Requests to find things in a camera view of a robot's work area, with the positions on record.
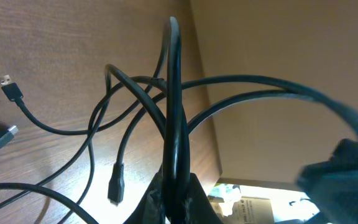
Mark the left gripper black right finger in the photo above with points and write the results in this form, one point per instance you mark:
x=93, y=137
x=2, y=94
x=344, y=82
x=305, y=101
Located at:
x=198, y=207

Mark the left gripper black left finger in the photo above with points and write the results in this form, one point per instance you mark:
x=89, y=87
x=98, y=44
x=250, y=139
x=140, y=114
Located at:
x=150, y=209

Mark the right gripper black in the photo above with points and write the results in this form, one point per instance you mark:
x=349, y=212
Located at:
x=332, y=185

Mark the black usb cable separated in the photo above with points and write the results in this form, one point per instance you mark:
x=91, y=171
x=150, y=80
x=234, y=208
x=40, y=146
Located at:
x=288, y=90

